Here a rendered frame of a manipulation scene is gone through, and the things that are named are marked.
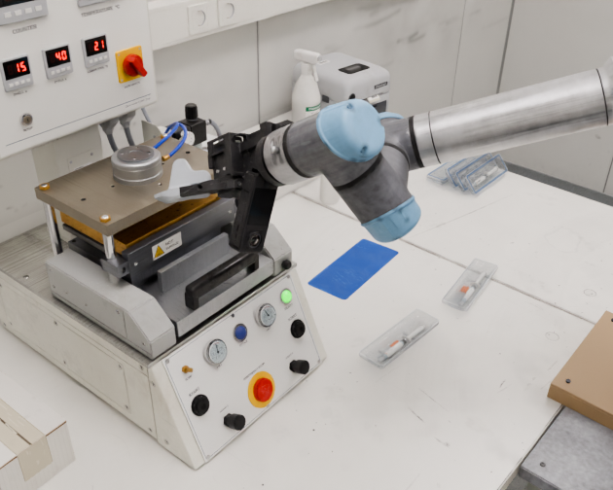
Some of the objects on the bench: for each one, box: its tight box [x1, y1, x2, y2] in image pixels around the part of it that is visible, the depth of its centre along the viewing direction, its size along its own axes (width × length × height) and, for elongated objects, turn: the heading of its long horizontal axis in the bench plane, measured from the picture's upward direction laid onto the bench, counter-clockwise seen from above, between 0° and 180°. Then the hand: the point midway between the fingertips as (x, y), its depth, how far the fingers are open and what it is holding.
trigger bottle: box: [292, 49, 322, 123], centre depth 198 cm, size 9×8×25 cm
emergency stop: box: [253, 377, 273, 403], centre depth 119 cm, size 2×4×4 cm, turn 140°
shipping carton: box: [0, 369, 76, 490], centre depth 109 cm, size 19×13×9 cm
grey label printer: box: [292, 53, 390, 114], centre depth 211 cm, size 25×20×17 cm
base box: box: [0, 261, 327, 470], centre depth 131 cm, size 54×38×17 cm
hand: (197, 204), depth 108 cm, fingers open, 14 cm apart
